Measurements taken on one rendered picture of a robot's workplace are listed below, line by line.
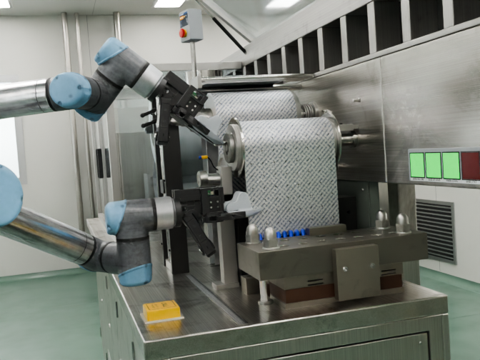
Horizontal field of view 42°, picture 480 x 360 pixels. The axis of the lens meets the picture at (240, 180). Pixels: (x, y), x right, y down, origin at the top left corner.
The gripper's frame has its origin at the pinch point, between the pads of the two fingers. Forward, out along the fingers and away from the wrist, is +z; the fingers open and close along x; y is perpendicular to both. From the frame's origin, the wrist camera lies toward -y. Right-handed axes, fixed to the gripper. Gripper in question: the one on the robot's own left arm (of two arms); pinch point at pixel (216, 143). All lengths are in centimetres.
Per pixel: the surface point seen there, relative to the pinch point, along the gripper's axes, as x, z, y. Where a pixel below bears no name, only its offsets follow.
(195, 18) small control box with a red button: 50, -20, 37
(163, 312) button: -21.0, 7.3, -39.1
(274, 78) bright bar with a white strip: 22.4, 7.4, 29.4
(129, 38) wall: 548, -44, 130
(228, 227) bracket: 0.2, 14.7, -15.3
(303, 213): -7.8, 26.4, -2.4
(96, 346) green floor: 269, 62, -112
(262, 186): -7.8, 13.7, -3.0
